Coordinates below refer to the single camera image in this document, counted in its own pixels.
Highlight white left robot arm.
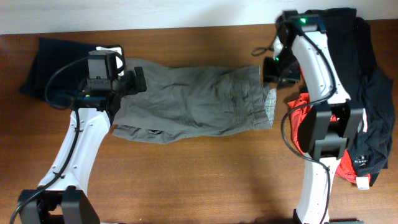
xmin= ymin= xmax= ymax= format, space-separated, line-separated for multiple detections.
xmin=10 ymin=45 xmax=147 ymax=223

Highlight grey shorts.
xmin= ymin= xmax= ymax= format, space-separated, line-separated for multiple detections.
xmin=113 ymin=58 xmax=277 ymax=144

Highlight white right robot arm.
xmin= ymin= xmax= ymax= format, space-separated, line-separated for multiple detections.
xmin=263 ymin=10 xmax=365 ymax=223

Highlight folded navy blue shorts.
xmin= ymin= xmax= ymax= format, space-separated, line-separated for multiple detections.
xmin=19 ymin=38 xmax=98 ymax=106

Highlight red t-shirt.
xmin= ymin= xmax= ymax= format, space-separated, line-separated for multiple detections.
xmin=288 ymin=93 xmax=371 ymax=184

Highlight black t-shirt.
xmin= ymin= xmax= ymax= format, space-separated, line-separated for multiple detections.
xmin=316 ymin=8 xmax=396 ymax=185

